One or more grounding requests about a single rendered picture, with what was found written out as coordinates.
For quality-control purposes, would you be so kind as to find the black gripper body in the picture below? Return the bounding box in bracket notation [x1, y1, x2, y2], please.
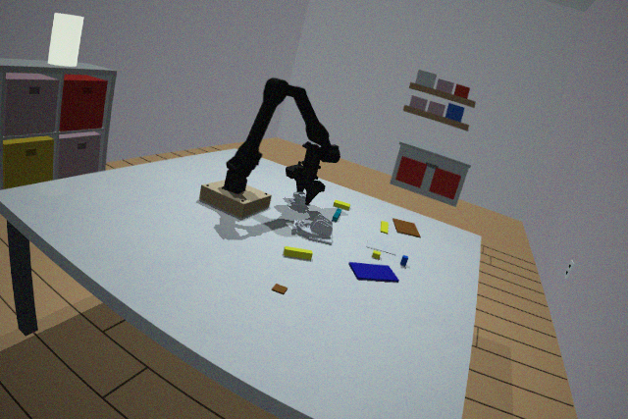
[297, 160, 325, 192]

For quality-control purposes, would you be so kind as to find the blue flat rectangular plate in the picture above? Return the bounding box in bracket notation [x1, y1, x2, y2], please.
[348, 262, 398, 283]

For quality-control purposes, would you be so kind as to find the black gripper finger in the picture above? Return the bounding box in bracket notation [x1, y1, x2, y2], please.
[305, 187, 321, 205]
[295, 178, 306, 192]

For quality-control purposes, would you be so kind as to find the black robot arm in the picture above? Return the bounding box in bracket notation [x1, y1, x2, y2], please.
[222, 78, 340, 194]

